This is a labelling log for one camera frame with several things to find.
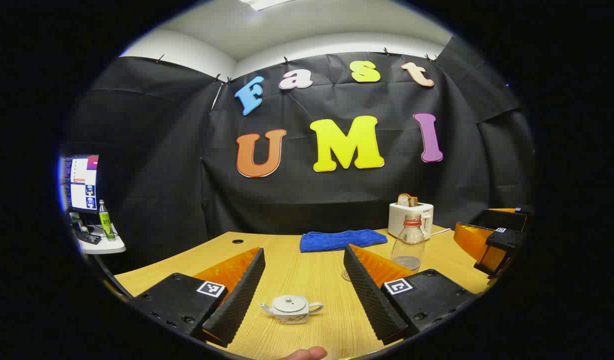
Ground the white toaster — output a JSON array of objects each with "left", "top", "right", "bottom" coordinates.
[{"left": 388, "top": 201, "right": 434, "bottom": 240}]

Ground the blue towel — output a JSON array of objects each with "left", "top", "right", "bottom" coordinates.
[{"left": 300, "top": 229, "right": 389, "bottom": 253}]

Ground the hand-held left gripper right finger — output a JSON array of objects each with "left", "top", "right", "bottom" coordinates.
[{"left": 343, "top": 243, "right": 480, "bottom": 346}]

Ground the white side table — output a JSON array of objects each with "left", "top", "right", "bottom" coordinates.
[{"left": 72, "top": 220, "right": 127, "bottom": 255}]

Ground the white floral teacup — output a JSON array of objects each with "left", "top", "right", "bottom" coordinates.
[{"left": 259, "top": 300, "right": 324, "bottom": 325}]

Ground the green bottle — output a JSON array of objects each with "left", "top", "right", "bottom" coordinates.
[{"left": 98, "top": 200, "right": 116, "bottom": 241}]

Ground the computer monitor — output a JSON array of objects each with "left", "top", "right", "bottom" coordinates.
[{"left": 62, "top": 155, "right": 100, "bottom": 213}]

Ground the clear plastic water bottle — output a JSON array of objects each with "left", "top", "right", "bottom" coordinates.
[{"left": 391, "top": 215, "right": 427, "bottom": 273}]

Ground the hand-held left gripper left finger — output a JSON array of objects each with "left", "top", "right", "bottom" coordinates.
[{"left": 129, "top": 246, "right": 266, "bottom": 348}]

